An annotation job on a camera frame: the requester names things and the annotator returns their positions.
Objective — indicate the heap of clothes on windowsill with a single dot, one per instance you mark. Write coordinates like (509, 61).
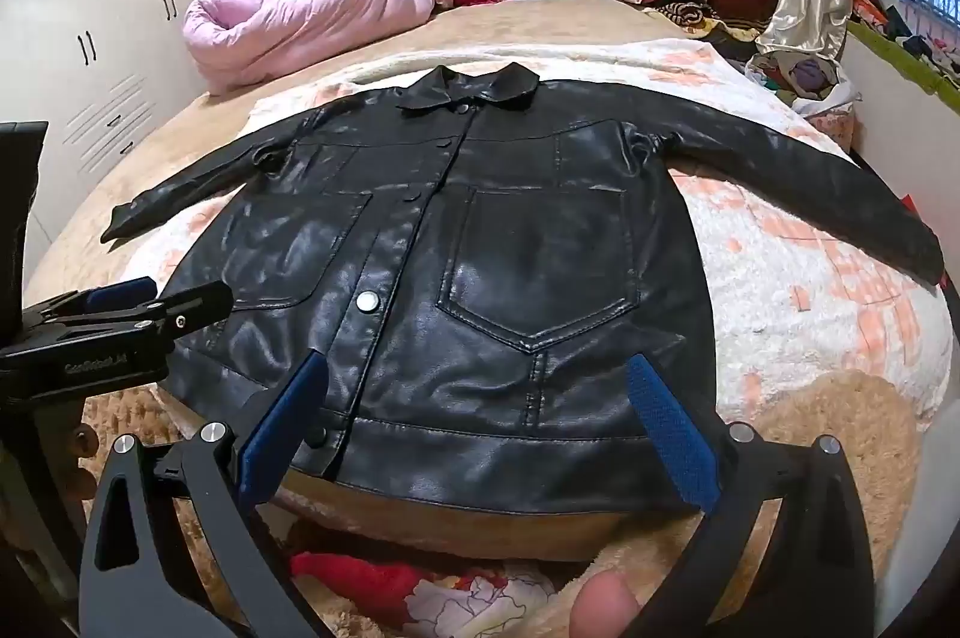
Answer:
(911, 26)

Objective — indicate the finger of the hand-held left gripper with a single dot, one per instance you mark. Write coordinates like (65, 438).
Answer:
(120, 293)
(187, 308)

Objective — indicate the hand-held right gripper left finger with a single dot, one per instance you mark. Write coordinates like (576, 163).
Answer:
(289, 413)

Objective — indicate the pink quilt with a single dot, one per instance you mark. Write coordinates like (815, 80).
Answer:
(300, 23)

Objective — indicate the person's left hand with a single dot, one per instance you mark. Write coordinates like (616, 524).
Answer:
(81, 440)

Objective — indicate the red bag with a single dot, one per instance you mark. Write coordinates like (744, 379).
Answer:
(907, 204)

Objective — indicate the green windowsill cover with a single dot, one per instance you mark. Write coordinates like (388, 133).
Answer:
(900, 64)

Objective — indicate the beige bed sheet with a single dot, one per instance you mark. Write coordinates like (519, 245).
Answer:
(562, 19)

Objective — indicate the laundry bag with clothes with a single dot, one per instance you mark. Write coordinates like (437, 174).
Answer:
(806, 79)

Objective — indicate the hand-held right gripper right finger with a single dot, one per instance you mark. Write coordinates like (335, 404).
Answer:
(667, 428)

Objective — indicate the white orange bear blanket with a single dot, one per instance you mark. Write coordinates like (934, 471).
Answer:
(787, 278)

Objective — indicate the black leather jacket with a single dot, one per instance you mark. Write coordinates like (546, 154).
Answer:
(465, 278)

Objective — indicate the brown plush blanket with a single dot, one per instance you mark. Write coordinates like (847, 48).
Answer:
(825, 435)

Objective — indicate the red floral cloth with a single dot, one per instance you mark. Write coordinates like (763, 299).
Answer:
(352, 574)

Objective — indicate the white wardrobe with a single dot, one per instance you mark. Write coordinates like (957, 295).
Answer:
(82, 8)

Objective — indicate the person's right hand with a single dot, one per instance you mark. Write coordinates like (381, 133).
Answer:
(600, 604)

